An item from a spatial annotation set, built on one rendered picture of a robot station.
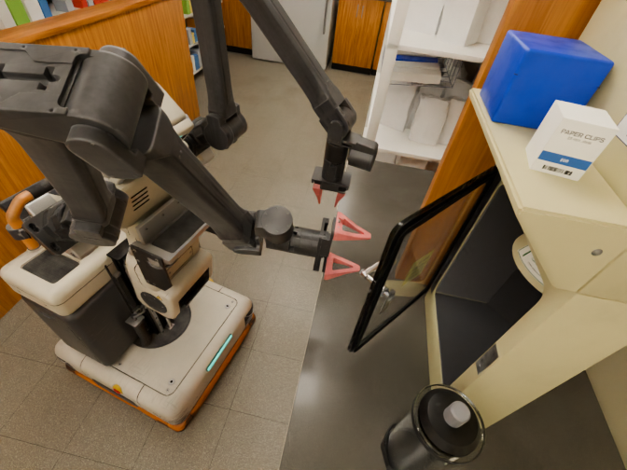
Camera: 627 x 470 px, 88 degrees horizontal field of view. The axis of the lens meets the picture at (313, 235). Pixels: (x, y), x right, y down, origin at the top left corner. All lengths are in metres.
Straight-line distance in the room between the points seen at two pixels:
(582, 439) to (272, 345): 1.34
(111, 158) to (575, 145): 0.46
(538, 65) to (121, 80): 0.46
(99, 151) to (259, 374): 1.57
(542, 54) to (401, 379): 0.67
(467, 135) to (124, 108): 0.59
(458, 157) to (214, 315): 1.30
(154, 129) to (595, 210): 0.46
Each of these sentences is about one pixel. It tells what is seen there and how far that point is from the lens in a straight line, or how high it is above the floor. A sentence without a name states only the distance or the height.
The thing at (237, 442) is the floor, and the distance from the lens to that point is 1.74.
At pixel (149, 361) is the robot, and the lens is 1.63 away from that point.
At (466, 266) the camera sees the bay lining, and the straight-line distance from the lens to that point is 0.85.
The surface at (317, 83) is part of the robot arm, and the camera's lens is 0.77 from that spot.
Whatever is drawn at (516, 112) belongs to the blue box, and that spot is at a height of 1.53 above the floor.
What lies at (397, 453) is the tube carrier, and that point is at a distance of 0.71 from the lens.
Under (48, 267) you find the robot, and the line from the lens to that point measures 1.34.
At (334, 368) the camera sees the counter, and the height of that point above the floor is 0.94.
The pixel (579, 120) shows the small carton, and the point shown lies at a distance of 0.42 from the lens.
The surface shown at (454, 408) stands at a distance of 0.56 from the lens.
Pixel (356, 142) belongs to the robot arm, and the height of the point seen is 1.32.
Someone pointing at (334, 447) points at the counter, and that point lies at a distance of 0.77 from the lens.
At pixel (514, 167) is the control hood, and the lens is 0.43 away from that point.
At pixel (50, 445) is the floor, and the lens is 1.97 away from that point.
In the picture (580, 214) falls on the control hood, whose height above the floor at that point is 1.51.
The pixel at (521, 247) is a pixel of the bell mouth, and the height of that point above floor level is 1.33.
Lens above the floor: 1.69
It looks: 45 degrees down
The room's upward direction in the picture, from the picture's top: 7 degrees clockwise
